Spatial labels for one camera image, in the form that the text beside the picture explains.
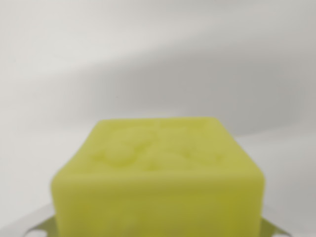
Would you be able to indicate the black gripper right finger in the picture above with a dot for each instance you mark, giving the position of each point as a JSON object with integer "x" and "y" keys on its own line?
{"x": 271, "y": 229}

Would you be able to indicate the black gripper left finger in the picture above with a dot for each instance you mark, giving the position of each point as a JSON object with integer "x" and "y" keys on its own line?
{"x": 45, "y": 227}

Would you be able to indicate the yellow foam cube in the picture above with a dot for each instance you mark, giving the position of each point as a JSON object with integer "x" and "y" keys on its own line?
{"x": 158, "y": 177}

